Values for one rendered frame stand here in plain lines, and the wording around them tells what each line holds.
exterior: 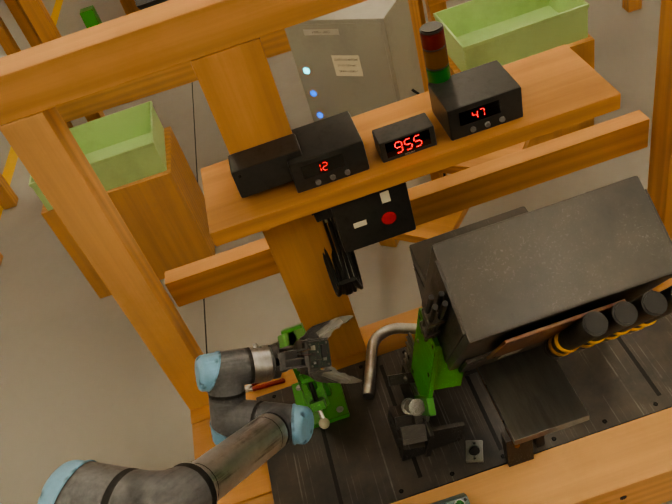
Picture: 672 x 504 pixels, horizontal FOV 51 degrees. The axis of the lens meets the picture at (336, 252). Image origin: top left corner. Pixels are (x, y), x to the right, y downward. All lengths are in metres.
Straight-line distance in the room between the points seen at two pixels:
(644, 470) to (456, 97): 0.90
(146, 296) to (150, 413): 1.65
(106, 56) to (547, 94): 0.90
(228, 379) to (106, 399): 2.11
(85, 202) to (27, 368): 2.42
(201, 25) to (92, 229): 0.52
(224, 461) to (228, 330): 2.28
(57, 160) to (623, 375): 1.38
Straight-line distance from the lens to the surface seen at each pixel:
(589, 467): 1.74
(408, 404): 1.63
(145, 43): 1.40
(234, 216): 1.50
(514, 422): 1.53
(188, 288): 1.86
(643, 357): 1.92
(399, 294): 3.33
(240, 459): 1.25
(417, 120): 1.52
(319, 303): 1.83
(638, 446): 1.78
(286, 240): 1.68
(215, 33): 1.40
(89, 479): 1.17
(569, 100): 1.60
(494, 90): 1.52
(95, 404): 3.54
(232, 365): 1.44
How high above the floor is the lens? 2.43
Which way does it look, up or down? 42 degrees down
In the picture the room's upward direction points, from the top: 19 degrees counter-clockwise
